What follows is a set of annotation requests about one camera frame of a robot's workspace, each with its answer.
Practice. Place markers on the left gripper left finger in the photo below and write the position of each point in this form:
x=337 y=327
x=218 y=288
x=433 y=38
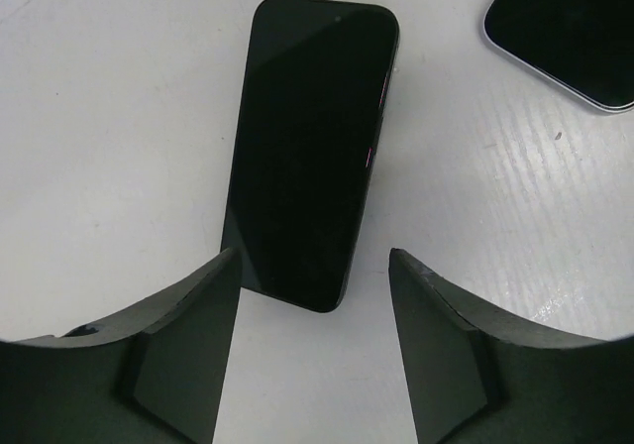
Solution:
x=152 y=372

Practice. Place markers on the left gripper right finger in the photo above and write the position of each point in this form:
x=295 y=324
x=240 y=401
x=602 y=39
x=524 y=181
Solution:
x=477 y=373

